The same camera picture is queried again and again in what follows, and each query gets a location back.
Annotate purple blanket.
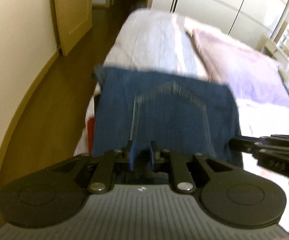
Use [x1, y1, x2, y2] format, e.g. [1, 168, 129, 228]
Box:
[184, 17, 289, 109]

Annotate cream nightstand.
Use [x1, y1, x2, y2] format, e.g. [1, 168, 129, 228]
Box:
[263, 36, 288, 60]

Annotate small white shelf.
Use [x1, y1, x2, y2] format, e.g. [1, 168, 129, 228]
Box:
[276, 21, 289, 50]

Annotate red cloth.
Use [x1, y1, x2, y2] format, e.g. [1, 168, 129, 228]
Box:
[87, 117, 97, 153]

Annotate cream wardrobe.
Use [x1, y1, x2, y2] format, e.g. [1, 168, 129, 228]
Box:
[151, 0, 289, 53]

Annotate dark blue jeans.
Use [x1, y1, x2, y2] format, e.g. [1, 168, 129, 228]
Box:
[92, 65, 243, 184]

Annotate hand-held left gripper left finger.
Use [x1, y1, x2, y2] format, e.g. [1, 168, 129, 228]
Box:
[51, 140, 137, 194]

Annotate yellow door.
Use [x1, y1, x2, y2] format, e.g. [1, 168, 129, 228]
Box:
[53, 0, 93, 56]

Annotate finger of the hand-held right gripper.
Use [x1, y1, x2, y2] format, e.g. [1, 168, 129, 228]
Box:
[228, 135, 262, 154]

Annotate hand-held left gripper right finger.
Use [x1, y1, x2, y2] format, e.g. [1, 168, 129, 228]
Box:
[148, 140, 231, 194]

